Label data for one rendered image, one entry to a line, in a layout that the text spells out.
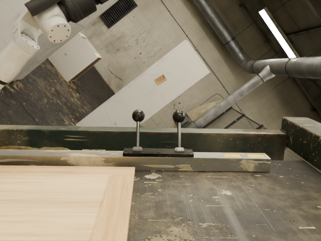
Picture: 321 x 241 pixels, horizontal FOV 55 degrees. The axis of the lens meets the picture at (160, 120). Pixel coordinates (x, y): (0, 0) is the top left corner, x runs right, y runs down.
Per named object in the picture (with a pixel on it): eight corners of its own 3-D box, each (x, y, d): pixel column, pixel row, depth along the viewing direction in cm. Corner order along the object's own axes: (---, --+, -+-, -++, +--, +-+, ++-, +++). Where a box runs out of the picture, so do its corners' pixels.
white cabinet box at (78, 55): (55, 57, 602) (83, 33, 594) (74, 81, 610) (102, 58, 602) (46, 56, 558) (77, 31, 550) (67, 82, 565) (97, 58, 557)
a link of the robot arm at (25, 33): (70, 22, 82) (37, 58, 85) (55, 3, 86) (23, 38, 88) (54, 11, 77) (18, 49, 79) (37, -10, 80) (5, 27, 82)
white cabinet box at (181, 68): (84, 118, 518) (183, 42, 496) (106, 145, 526) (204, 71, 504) (74, 125, 459) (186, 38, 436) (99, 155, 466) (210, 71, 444)
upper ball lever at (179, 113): (172, 156, 91) (172, 112, 94) (185, 156, 91) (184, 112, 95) (173, 153, 87) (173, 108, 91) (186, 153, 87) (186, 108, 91)
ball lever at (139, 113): (131, 155, 90) (132, 111, 94) (144, 155, 90) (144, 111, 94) (130, 152, 86) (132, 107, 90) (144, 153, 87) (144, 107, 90)
